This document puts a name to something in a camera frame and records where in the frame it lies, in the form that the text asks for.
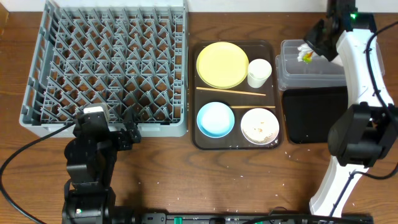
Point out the upper wooden chopstick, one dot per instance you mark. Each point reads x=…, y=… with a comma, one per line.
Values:
x=230, y=91

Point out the light blue bowl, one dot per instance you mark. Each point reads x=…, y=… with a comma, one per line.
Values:
x=215, y=120

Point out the black waste tray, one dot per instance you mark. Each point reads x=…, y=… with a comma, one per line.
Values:
x=311, y=112

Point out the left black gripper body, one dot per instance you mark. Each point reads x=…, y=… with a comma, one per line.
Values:
x=125, y=137

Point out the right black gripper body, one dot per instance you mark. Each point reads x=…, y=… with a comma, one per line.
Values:
x=316, y=38

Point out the dark brown serving tray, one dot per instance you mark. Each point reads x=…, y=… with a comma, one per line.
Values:
x=254, y=49

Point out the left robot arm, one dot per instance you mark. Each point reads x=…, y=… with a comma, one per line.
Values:
x=91, y=156

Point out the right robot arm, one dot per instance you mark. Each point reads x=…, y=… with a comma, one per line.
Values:
x=367, y=130

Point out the lower wooden chopstick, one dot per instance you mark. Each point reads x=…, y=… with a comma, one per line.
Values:
x=251, y=107

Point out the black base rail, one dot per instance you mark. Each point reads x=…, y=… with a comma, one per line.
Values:
x=275, y=218

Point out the white paper cup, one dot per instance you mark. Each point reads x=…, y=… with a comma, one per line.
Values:
x=259, y=70

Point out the clear plastic waste bin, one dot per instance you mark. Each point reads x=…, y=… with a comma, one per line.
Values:
x=294, y=74

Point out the grey plastic dish rack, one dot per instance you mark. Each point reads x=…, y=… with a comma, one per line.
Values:
x=131, y=56

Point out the white pink-rimmed bowl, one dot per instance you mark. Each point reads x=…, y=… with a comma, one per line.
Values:
x=260, y=126

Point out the yellow plate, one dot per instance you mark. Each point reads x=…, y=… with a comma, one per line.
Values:
x=222, y=65

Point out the wooden chopstick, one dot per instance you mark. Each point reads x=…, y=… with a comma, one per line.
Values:
x=230, y=91
x=251, y=107

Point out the wrapper waste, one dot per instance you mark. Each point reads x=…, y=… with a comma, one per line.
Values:
x=305, y=53

